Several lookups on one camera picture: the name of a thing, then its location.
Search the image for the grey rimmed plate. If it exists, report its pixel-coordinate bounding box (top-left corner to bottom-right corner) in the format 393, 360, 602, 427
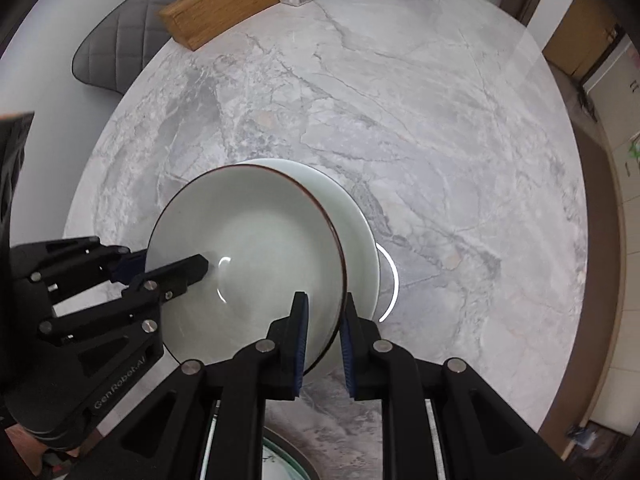
262, 427, 321, 480

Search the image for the white wall cabinet unit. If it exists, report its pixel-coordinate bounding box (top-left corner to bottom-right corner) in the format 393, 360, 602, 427
587, 39, 639, 436

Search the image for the wooden tissue box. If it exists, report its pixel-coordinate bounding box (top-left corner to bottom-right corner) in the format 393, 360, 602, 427
158, 0, 279, 51

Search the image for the teal floral plate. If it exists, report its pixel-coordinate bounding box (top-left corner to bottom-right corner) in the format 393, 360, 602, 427
262, 442, 302, 480

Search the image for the floral patterned small bowl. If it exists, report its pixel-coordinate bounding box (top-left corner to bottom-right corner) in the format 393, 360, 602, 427
146, 164, 347, 373

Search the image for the grey quilted chair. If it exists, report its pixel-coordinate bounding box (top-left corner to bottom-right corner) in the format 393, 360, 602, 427
72, 0, 175, 96

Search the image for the medium white bowl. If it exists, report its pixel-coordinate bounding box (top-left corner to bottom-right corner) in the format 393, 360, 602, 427
219, 159, 380, 377

